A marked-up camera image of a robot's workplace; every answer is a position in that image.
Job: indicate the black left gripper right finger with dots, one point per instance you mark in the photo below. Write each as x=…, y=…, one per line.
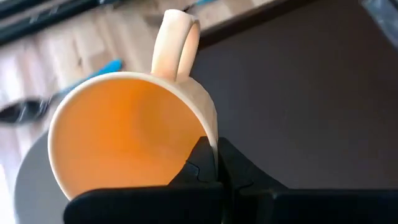
x=280, y=208

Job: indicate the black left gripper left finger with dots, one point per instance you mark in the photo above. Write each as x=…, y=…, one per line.
x=155, y=205

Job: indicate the cream mug orange inside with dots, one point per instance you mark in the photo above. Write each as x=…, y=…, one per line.
x=124, y=130

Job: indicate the grey bowl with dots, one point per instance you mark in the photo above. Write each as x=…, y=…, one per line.
x=34, y=186

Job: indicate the dark brown plastic tray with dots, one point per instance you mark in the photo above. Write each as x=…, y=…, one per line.
x=311, y=109

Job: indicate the black aluminium table frame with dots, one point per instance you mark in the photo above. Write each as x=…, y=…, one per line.
x=46, y=17

